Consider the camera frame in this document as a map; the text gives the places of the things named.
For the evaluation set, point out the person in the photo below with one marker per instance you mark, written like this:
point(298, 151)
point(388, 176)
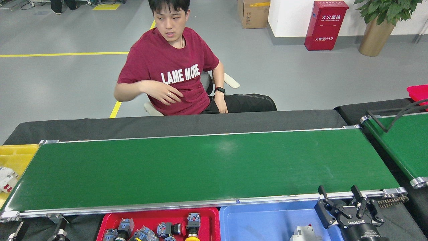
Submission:
point(167, 57)
point(57, 6)

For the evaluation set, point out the red fire extinguisher cabinet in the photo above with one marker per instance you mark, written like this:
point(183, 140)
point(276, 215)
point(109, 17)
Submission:
point(326, 28)

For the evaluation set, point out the potted plant in gold pot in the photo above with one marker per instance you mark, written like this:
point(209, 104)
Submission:
point(376, 38)

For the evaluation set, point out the person's right hand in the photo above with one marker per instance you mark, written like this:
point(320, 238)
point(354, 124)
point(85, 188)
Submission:
point(162, 92)

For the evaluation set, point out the blue plastic tray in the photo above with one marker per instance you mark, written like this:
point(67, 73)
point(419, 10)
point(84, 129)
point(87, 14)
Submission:
point(260, 224)

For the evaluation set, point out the red plastic tray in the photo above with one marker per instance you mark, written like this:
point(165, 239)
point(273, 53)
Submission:
point(150, 216)

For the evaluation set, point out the person's left hand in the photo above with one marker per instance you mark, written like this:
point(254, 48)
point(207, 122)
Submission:
point(220, 103)

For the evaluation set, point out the white circuit breaker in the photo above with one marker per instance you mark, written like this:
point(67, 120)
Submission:
point(7, 180)
point(304, 233)

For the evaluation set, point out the black wrist watch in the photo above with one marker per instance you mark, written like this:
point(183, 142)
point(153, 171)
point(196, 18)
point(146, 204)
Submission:
point(219, 90)

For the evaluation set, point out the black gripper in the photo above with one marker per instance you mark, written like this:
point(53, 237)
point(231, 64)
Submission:
point(362, 232)

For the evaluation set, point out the push button switch block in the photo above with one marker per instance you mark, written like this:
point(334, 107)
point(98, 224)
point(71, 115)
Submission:
point(170, 239)

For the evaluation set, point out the cardboard box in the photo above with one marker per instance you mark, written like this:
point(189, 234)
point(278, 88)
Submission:
point(252, 15)

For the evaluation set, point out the white wall conduit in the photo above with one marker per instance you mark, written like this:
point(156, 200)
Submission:
point(421, 31)

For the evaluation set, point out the grey office chair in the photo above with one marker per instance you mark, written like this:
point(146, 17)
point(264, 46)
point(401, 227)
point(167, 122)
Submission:
point(231, 80)

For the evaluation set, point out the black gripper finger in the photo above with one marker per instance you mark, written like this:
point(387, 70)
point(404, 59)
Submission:
point(18, 234)
point(60, 236)

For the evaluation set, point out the red plastic bin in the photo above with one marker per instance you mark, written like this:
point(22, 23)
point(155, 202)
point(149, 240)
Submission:
point(418, 93)

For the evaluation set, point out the person's left forearm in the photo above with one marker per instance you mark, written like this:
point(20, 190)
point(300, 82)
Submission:
point(220, 78)

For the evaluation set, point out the green conveyor belt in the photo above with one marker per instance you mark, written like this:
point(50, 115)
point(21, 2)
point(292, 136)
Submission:
point(200, 167)
point(408, 147)

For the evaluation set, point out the metal cart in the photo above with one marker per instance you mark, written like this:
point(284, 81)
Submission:
point(60, 1)

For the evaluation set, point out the person's right forearm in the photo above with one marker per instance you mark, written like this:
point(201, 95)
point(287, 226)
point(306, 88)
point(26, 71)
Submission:
point(130, 90)

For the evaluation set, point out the green push button switch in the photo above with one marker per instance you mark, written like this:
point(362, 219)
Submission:
point(109, 235)
point(126, 225)

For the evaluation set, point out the yellow plastic tray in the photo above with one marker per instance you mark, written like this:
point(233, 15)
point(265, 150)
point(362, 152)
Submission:
point(20, 157)

